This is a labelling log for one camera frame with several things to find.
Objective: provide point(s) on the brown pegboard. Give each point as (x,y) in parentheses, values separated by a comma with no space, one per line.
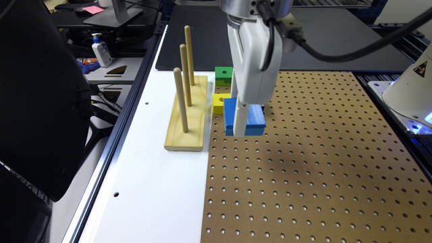
(328,168)

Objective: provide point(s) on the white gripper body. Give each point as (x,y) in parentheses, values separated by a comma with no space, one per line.
(249,47)

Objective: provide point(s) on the yellow block with hole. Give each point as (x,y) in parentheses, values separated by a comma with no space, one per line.
(218,102)

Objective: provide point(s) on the white lotion pump bottle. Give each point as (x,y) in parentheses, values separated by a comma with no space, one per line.
(101,51)

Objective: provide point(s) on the middle wooden peg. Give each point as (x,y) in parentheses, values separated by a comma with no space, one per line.
(185,71)

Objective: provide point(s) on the green block with hole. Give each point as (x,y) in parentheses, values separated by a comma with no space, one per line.
(223,76)

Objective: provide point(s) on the blue tool on desk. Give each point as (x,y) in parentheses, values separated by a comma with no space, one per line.
(88,67)

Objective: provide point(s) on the blue block with hole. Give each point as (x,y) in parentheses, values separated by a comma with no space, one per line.
(255,124)

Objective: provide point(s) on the wooden peg base board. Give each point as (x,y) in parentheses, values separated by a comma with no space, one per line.
(192,141)

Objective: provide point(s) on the front wooden peg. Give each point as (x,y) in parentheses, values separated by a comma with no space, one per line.
(181,99)

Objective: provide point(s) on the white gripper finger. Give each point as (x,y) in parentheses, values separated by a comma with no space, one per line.
(234,88)
(240,118)

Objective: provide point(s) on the rear wooden peg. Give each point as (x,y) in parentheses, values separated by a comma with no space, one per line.
(188,39)

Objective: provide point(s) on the black monitor back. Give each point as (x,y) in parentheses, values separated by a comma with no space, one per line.
(45,107)

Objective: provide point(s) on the pink sticky note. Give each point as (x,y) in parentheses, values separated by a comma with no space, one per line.
(93,9)

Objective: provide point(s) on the black mat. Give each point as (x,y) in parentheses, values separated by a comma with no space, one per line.
(330,31)

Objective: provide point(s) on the wooden peg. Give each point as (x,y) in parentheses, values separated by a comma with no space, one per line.
(188,39)
(185,71)
(181,99)

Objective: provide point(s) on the silver monitor stand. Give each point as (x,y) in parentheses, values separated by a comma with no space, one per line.
(115,14)

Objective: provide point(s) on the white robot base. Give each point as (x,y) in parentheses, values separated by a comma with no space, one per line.
(409,96)

